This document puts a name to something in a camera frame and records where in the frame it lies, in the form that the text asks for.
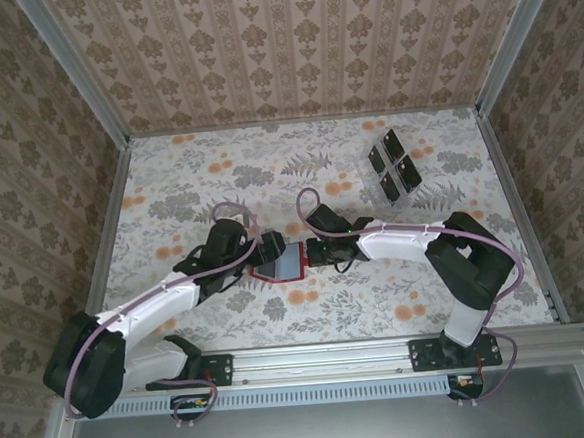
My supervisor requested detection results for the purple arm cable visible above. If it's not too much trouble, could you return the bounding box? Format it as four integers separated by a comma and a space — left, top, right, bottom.
294, 172, 534, 419
50, 200, 275, 438

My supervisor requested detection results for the grey metal sheet panel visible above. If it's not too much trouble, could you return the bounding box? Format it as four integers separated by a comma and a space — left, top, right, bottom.
31, 363, 584, 438

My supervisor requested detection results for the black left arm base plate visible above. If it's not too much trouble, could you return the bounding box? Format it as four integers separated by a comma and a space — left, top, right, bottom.
143, 352, 234, 393

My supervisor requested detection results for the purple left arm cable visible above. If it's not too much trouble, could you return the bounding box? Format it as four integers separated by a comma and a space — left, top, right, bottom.
50, 200, 275, 438

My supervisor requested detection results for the clear acrylic card stand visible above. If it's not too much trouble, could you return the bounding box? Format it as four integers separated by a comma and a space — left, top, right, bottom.
349, 127, 428, 214

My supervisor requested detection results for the aluminium frame post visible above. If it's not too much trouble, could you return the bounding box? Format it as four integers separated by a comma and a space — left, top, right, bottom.
467, 0, 564, 117
14, 0, 133, 157

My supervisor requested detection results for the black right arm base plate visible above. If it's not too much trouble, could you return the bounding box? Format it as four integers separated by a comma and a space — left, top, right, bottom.
408, 332, 504, 374

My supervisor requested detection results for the aluminium table side rail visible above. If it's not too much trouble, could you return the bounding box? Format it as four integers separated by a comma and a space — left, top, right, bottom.
477, 107, 571, 329
63, 139, 147, 363

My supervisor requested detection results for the red card holder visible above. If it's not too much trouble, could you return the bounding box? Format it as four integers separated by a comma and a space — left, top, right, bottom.
246, 241, 308, 287

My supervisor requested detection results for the aluminium frame beam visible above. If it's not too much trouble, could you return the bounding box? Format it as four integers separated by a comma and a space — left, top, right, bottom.
55, 323, 584, 397

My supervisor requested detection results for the grey slotted cable duct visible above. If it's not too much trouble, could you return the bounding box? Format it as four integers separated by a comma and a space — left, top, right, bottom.
75, 373, 486, 421

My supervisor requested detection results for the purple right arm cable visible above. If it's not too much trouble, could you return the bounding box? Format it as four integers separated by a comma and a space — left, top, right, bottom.
294, 172, 534, 419

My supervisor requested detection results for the black credit card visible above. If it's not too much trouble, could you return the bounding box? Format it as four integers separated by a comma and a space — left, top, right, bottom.
394, 152, 424, 188
365, 144, 393, 174
252, 260, 280, 281
376, 170, 405, 207
379, 127, 410, 163

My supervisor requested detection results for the small black connector board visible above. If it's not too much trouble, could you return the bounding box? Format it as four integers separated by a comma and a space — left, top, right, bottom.
169, 392, 218, 422
445, 371, 486, 401

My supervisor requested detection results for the floral print table cover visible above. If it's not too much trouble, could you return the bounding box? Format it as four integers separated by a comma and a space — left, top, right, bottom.
73, 102, 556, 360

